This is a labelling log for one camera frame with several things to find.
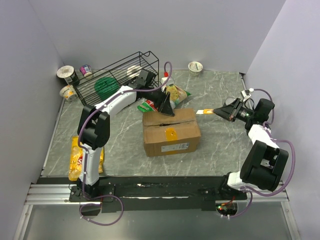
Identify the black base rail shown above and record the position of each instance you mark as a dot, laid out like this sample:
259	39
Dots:
150	193

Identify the green Chuba cassava chips bag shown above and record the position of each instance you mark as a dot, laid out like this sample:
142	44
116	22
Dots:
177	95

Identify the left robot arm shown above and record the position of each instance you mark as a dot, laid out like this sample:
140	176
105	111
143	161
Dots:
94	126

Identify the black yogurt cup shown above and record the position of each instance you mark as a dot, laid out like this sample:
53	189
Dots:
68	73

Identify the yellow utility knife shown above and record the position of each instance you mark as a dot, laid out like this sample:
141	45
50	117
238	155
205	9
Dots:
205	112

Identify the green round lid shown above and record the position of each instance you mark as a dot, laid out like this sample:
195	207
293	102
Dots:
105	87

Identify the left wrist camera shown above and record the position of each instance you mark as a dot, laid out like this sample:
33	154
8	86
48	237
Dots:
169	81

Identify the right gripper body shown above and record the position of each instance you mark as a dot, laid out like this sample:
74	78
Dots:
244	114

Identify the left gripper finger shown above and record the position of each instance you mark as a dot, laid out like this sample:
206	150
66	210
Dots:
166	96
166	109

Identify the brown cardboard express box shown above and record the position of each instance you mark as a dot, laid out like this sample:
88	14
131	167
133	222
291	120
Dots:
169	135

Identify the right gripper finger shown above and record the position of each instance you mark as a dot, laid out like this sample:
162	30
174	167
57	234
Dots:
230	108
226	112

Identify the orange white yogurt cup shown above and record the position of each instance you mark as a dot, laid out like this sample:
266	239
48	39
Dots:
68	93

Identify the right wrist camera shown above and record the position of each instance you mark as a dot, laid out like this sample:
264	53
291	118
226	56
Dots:
246	94

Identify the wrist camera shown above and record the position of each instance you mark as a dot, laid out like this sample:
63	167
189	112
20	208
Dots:
169	81
246	94

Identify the black wire rack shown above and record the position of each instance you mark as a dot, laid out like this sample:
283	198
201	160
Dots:
148	61

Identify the yellow Lays chips bag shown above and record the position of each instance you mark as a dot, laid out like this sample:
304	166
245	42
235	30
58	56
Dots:
75	163

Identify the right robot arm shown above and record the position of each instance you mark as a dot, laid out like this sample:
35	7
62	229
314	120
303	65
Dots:
266	161

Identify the brown tin can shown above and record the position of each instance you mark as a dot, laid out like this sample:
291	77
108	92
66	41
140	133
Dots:
229	101

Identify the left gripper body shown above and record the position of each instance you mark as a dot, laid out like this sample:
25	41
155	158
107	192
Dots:
156	96

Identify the white yogurt cup back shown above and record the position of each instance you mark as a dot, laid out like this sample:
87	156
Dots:
195	68

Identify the purple yogurt cup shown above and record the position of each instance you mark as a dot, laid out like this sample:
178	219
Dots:
86	71

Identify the white tape roll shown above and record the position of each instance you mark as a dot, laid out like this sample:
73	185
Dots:
133	71

